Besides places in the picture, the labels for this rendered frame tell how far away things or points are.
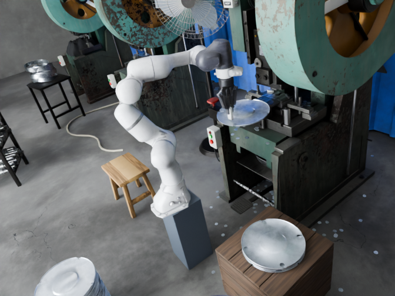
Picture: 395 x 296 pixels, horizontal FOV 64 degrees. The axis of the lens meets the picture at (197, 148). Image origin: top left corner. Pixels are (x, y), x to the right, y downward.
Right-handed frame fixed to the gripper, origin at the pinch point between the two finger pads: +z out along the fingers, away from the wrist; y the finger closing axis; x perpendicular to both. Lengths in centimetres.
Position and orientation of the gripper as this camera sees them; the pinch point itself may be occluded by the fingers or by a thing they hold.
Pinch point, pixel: (230, 113)
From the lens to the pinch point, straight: 169.6
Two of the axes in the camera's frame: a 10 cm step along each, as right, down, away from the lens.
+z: 1.6, 8.4, 5.2
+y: -8.0, 4.2, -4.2
